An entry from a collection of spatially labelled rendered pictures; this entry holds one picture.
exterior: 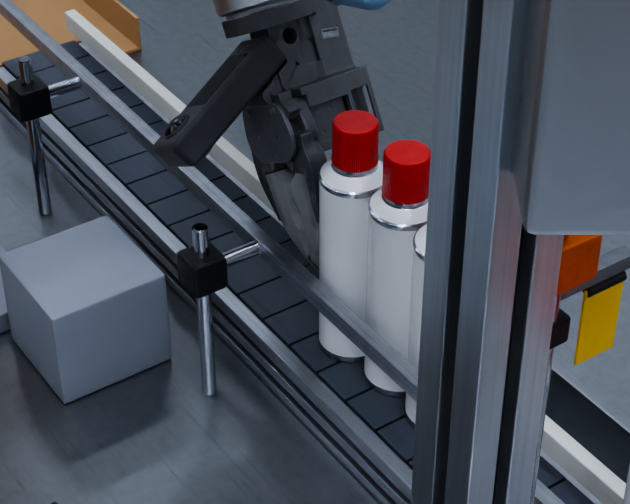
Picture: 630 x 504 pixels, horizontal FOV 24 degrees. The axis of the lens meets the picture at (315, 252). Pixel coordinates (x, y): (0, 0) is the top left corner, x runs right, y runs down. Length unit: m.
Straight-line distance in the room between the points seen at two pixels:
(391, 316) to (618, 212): 0.49
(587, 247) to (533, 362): 0.07
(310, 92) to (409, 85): 0.48
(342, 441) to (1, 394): 0.29
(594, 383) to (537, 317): 0.45
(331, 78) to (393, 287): 0.17
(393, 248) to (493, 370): 0.34
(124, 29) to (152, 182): 0.36
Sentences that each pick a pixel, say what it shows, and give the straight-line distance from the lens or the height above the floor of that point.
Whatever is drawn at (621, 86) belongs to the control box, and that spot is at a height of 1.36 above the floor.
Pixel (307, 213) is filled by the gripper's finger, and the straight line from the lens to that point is 1.11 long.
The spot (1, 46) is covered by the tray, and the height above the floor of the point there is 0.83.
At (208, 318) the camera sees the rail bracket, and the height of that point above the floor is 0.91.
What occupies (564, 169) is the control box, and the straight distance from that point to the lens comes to 0.57.
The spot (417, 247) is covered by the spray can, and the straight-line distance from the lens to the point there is 0.98.
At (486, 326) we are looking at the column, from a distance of 0.66.
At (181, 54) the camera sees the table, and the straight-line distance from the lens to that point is 1.63.
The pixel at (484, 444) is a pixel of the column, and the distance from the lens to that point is 0.72.
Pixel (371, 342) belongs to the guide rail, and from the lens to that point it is 1.03.
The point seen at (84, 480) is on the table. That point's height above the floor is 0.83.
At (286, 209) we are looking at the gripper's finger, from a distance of 1.14.
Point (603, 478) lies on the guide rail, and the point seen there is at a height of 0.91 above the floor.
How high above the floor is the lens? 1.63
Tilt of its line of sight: 37 degrees down
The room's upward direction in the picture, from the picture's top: straight up
